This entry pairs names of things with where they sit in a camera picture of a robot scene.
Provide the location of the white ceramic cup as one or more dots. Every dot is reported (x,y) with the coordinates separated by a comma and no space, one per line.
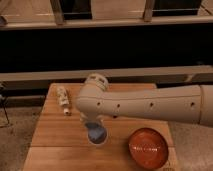
(97,134)

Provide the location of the red orange bowl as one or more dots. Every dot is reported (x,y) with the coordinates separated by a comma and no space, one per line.
(148,148)

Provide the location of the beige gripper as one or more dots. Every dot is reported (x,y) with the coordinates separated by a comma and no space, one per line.
(90,118)

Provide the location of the wooden shelf rail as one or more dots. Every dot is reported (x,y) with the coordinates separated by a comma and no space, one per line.
(46,14)

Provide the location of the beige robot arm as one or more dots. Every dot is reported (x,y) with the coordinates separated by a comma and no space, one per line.
(188,104)

